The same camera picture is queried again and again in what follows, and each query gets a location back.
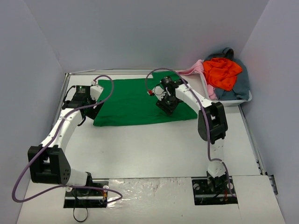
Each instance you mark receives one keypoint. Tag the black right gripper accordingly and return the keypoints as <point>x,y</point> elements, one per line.
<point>166,108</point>

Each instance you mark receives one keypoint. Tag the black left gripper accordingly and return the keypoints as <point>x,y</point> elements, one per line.
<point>95,111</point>

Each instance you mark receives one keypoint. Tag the green t shirt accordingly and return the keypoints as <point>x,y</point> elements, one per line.
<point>131,105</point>

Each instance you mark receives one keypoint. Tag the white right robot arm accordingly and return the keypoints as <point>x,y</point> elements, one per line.
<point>212,122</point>

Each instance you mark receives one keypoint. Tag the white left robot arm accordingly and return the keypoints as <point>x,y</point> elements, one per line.
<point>48,162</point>

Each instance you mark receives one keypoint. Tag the white plastic laundry bin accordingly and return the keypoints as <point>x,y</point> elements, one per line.
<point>226,103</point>

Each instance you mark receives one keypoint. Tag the pink t shirt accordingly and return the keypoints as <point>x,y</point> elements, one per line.
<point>196,69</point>

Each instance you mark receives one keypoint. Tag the orange t shirt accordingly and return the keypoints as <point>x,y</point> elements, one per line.
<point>221,73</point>

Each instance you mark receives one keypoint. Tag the grey blue t shirt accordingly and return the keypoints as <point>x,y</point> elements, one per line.
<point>241,87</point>

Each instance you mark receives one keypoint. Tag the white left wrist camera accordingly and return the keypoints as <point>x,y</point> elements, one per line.
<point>95,91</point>

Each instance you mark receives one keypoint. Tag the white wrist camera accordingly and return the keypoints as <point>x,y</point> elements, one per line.
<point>157,90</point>
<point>95,91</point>

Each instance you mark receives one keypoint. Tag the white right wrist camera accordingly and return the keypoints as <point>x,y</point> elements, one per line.
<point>157,90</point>

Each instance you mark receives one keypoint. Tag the aluminium table edge rail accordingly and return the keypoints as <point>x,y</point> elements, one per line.
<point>134,71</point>

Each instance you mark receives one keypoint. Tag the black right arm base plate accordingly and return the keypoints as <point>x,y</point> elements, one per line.
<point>207,191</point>

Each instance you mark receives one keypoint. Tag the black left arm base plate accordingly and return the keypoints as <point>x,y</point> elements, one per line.
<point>84,198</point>

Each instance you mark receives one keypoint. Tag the right side table rail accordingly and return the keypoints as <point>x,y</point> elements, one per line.
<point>257,154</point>

